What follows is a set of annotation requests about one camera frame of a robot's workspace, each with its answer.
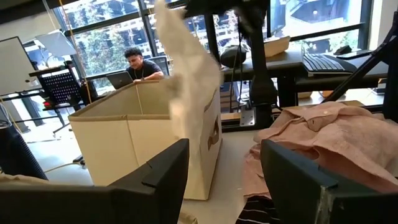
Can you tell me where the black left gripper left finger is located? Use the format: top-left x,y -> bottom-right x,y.
107,138 -> 190,224

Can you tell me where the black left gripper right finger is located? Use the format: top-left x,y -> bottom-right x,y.
260,139 -> 339,224

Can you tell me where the white garment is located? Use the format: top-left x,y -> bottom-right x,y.
154,0 -> 224,147

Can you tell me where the dark striped garment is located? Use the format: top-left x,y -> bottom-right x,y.
234,195 -> 281,224

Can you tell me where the beige fabric box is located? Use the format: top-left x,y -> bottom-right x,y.
68,78 -> 223,201
0,173 -> 51,187

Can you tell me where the pink button shirt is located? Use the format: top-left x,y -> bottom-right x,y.
242,100 -> 398,199

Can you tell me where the silver mounting plate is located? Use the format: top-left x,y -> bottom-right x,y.
239,106 -> 256,128

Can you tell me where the grey laptop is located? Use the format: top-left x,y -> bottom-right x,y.
106,70 -> 135,90

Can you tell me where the black desk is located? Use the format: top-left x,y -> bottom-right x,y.
220,49 -> 390,108

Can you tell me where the person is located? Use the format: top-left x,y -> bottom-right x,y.
124,47 -> 165,83

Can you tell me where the grey office chair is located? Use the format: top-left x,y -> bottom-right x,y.
146,55 -> 170,77

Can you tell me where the black keyboard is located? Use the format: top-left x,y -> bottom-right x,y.
302,52 -> 358,76

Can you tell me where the black tripod leg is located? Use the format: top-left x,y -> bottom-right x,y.
322,10 -> 398,104

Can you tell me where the cardboard tray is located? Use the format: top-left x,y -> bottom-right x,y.
264,35 -> 292,58

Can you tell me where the black perforated stand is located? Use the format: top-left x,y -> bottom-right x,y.
29,63 -> 91,108

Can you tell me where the black bag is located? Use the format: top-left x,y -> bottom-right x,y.
220,44 -> 248,69

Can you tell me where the black phone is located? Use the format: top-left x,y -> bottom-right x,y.
336,49 -> 373,60

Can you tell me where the black waste bin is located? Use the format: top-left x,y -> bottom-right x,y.
0,103 -> 49,182

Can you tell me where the white board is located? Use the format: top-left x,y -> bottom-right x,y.
0,35 -> 42,96

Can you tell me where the yellow rope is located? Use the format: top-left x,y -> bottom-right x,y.
58,0 -> 93,105

